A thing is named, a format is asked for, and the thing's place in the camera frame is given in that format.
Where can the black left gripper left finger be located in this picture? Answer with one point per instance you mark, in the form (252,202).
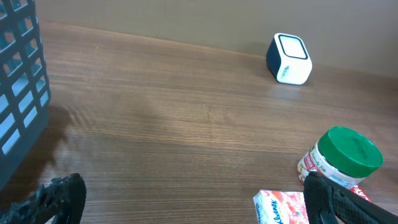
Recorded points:
(63,202)

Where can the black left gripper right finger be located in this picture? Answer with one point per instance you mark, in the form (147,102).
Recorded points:
(328,202)

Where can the red coffee stick sachet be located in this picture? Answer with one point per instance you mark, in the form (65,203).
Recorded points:
(356,189)

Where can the green lid jar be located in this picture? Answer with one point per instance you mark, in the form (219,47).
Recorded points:
(343,156)

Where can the red white small box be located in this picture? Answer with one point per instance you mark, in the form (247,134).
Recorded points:
(278,207)

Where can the white barcode scanner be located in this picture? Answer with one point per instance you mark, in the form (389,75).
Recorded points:
(288,59)

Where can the grey plastic basket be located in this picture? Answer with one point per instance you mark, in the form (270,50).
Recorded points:
(25,89)

